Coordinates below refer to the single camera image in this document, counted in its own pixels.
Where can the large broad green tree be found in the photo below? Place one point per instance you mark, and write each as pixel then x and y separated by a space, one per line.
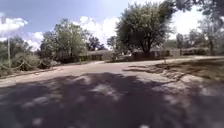
pixel 143 26

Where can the low building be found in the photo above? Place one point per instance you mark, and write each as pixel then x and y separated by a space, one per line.
pixel 195 51

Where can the low house with fence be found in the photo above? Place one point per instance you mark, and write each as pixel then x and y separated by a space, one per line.
pixel 166 52

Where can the overhanging dark tree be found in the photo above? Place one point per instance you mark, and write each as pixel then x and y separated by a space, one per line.
pixel 210 13

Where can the pale pole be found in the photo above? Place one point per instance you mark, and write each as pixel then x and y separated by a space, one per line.
pixel 8 50

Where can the green bushes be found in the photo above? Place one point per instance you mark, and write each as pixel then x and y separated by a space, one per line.
pixel 25 61

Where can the dry grass patch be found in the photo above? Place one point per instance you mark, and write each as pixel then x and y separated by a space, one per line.
pixel 203 68

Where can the low brown house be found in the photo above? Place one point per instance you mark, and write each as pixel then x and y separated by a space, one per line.
pixel 95 55

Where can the grey asphalt road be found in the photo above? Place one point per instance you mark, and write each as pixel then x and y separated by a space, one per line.
pixel 110 100

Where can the green leafy tree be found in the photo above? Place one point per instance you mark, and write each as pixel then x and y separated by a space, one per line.
pixel 65 41

